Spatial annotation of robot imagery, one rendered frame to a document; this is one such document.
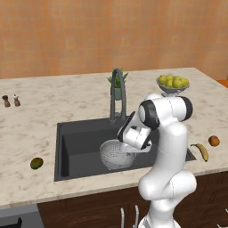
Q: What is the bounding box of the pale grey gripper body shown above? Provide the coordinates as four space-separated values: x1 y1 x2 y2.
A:
121 142 153 154

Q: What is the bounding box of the white mesh colander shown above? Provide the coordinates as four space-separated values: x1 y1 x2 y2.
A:
99 139 138 171

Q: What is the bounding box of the dark grey arched faucet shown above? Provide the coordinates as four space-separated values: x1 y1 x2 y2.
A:
109 68 127 123

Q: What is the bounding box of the dark grey sink basin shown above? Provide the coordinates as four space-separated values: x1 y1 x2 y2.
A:
53 114 197 183

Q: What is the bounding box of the yellow banana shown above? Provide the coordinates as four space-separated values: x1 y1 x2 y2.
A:
190 142 209 163

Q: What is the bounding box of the orange peach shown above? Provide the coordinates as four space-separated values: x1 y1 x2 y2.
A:
208 134 221 148

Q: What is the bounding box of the green mango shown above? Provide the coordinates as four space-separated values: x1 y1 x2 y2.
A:
29 157 45 171

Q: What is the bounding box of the green plant in pot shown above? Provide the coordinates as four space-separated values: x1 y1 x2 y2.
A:
106 68 130 102

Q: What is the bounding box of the grey fruit bowl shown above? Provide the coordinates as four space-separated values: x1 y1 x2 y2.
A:
156 77 191 98

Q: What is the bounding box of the dark brown cabinet door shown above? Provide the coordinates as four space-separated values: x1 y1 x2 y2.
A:
129 171 228 228
37 186 132 228

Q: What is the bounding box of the brown salt shaker white cap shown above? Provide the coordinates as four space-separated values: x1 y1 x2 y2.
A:
12 94 21 108

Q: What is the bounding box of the grey dishwasher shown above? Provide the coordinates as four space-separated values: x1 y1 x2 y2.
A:
0 203 45 228

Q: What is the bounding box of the black dishwasher handle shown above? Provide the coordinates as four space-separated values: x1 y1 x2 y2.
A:
0 216 23 228

